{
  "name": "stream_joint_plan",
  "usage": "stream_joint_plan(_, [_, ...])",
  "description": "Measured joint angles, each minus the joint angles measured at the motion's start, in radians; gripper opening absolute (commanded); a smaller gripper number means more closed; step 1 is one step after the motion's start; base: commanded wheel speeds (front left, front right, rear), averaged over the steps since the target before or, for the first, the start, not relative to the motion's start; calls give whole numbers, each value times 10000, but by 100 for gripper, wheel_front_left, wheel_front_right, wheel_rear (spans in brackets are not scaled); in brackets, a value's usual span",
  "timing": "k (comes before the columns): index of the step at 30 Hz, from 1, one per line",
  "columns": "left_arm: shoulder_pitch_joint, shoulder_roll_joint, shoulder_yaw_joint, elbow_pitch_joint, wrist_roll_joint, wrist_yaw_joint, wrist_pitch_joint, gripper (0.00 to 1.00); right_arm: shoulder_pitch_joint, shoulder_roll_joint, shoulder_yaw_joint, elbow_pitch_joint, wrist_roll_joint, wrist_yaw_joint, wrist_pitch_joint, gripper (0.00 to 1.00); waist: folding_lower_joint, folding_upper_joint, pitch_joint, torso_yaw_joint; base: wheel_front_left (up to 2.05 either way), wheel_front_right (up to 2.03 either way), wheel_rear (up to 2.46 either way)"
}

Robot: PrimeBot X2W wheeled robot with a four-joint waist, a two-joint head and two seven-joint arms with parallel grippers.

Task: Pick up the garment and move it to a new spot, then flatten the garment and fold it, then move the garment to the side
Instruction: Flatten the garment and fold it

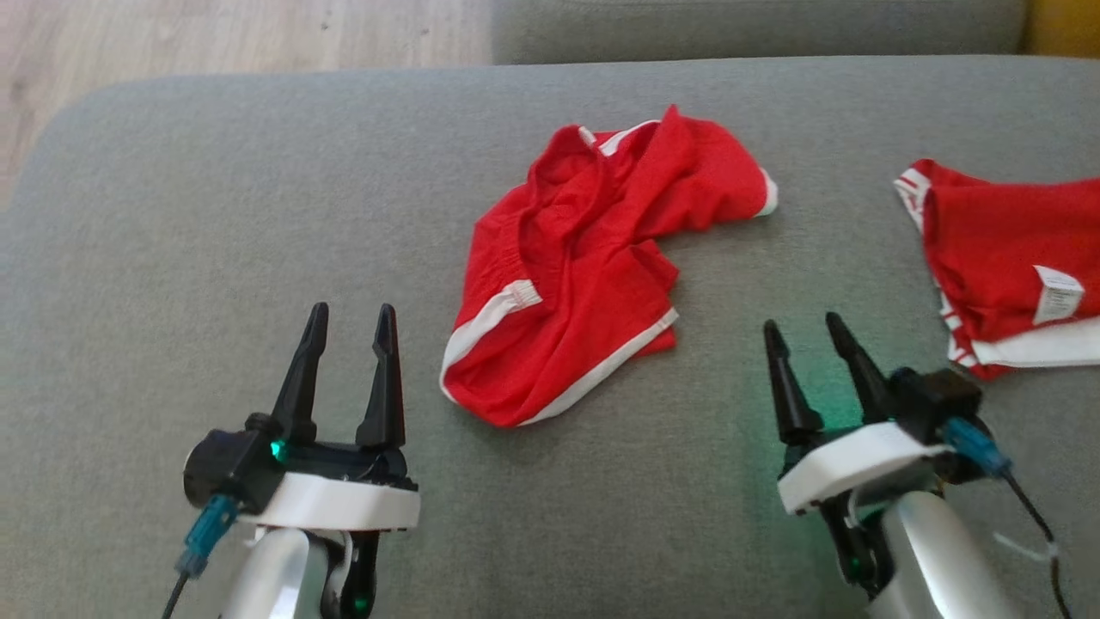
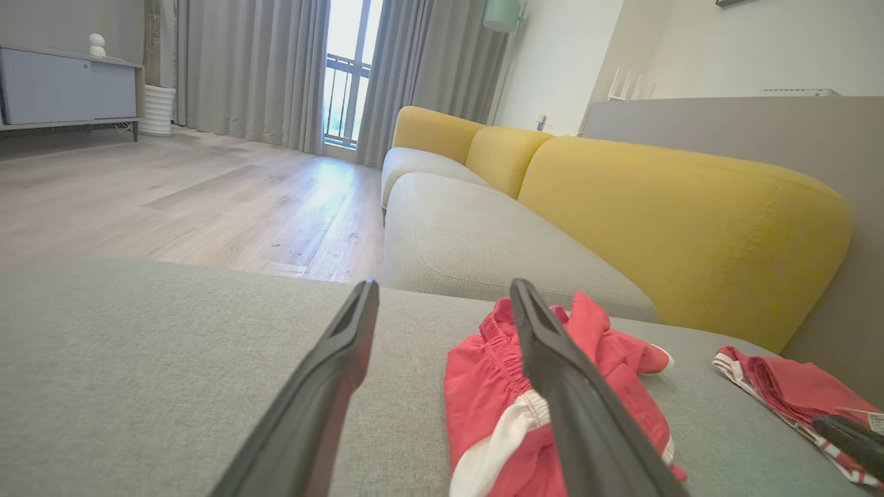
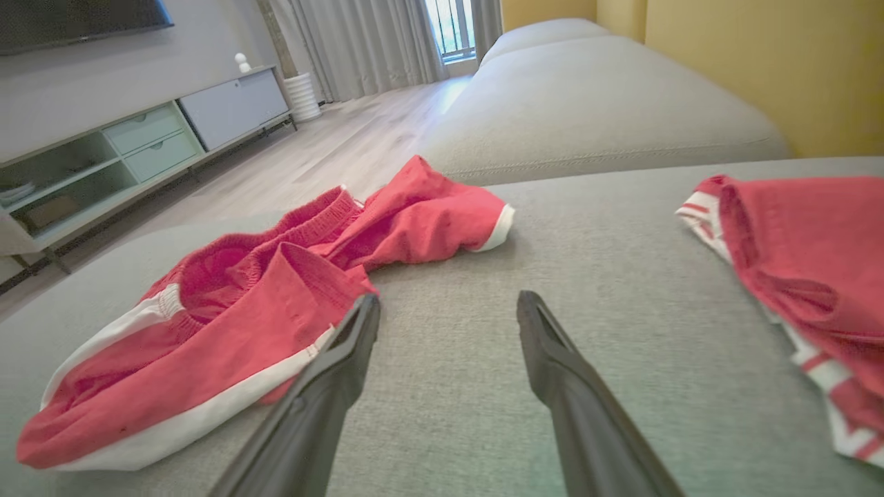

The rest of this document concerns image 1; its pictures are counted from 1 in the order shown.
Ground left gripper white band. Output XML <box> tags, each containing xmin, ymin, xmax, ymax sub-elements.
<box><xmin>239</xmin><ymin>302</ymin><xmax>422</xmax><ymax>533</ymax></box>

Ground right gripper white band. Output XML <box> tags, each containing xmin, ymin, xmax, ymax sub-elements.
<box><xmin>762</xmin><ymin>311</ymin><xmax>948</xmax><ymax>516</ymax></box>

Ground red jersey white sleeves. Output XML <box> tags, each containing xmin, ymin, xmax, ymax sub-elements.
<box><xmin>893</xmin><ymin>158</ymin><xmax>1100</xmax><ymax>381</ymax></box>

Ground red shorts white stripe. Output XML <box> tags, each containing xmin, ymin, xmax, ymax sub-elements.
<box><xmin>439</xmin><ymin>104</ymin><xmax>779</xmax><ymax>429</ymax></box>

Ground grey sofa seat cushion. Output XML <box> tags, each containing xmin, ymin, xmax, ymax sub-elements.
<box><xmin>0</xmin><ymin>55</ymin><xmax>1100</xmax><ymax>619</ymax></box>

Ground grey sofa back cushion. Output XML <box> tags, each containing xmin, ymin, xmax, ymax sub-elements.
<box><xmin>490</xmin><ymin>0</ymin><xmax>1030</xmax><ymax>66</ymax></box>

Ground yellow object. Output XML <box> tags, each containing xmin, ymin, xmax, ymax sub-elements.
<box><xmin>1021</xmin><ymin>0</ymin><xmax>1100</xmax><ymax>59</ymax></box>

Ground right arm cable teal plug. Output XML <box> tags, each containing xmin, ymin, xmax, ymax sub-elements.
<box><xmin>940</xmin><ymin>416</ymin><xmax>1073</xmax><ymax>619</ymax></box>

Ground arm cable teal plug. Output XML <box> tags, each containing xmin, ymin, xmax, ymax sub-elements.
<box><xmin>940</xmin><ymin>416</ymin><xmax>1073</xmax><ymax>619</ymax></box>
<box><xmin>162</xmin><ymin>493</ymin><xmax>241</xmax><ymax>619</ymax></box>

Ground left arm cable teal plug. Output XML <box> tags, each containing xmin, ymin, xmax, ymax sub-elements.
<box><xmin>162</xmin><ymin>493</ymin><xmax>241</xmax><ymax>619</ymax></box>

